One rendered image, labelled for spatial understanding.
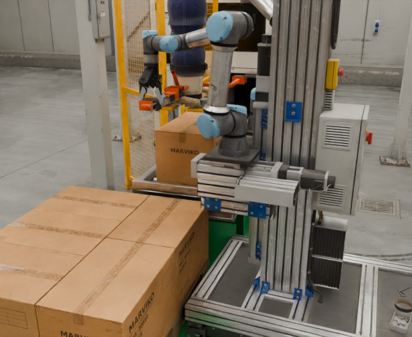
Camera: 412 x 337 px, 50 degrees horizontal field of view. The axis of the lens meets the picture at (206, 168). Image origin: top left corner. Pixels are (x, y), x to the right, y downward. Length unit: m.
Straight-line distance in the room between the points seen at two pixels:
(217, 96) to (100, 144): 2.11
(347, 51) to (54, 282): 9.94
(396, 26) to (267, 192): 9.53
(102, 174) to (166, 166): 1.14
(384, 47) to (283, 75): 9.21
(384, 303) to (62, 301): 1.64
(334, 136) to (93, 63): 2.24
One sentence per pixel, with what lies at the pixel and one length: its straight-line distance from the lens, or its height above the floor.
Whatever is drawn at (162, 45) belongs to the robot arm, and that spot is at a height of 1.53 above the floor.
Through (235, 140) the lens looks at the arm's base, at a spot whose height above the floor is 1.11.
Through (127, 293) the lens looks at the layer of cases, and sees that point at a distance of 2.00.
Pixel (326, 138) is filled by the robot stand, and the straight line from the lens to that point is 2.12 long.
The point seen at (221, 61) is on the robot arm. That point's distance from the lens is 1.89.
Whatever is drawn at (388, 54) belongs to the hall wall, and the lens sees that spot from 11.31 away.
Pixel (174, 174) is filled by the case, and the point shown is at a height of 0.66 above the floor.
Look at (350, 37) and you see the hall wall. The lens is 11.31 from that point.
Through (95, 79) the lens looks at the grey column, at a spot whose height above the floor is 1.15.
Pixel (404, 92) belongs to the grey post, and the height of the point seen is 0.82.
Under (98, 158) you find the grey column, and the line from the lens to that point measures 3.94.
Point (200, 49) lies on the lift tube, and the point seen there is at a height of 1.46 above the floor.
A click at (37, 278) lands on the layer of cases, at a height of 0.54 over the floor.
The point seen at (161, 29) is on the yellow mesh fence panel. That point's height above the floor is 1.54.
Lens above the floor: 1.69
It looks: 20 degrees down
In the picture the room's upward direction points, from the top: straight up
